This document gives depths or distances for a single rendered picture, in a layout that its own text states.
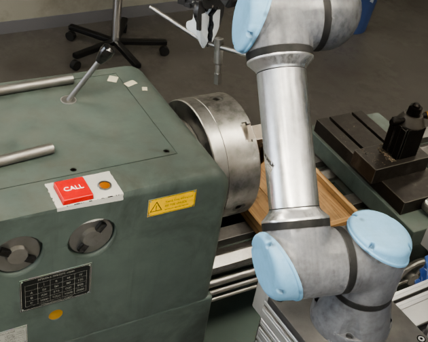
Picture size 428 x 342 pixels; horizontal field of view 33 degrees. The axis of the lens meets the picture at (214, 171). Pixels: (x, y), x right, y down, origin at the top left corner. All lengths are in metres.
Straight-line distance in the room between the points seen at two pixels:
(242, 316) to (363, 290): 0.97
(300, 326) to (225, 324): 0.82
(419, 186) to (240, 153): 0.63
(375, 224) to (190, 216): 0.46
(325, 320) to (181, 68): 3.21
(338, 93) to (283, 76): 3.25
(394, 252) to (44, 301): 0.72
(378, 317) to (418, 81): 3.62
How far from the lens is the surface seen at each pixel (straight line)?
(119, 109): 1.68
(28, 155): 1.50
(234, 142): 1.72
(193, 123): 1.75
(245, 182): 1.74
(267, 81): 1.23
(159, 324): 1.78
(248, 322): 2.20
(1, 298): 1.51
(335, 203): 2.12
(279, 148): 1.21
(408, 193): 2.10
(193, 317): 1.82
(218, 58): 1.75
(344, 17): 1.29
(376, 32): 5.38
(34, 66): 4.33
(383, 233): 1.26
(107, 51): 1.61
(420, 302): 1.64
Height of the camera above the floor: 2.17
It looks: 37 degrees down
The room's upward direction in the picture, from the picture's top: 10 degrees clockwise
